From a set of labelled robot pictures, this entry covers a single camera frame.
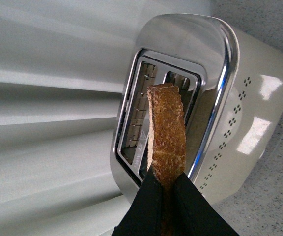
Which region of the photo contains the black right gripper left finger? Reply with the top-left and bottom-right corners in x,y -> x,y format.
112,168 -> 163,236

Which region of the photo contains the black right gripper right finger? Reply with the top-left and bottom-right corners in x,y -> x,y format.
173,174 -> 238,236

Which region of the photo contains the brown bread slice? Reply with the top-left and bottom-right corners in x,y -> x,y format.
147,83 -> 186,236

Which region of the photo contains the beige two-slot toaster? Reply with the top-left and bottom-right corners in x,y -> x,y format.
111,14 -> 283,204

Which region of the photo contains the grey pleated curtain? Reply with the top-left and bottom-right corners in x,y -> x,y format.
0,0 -> 212,236

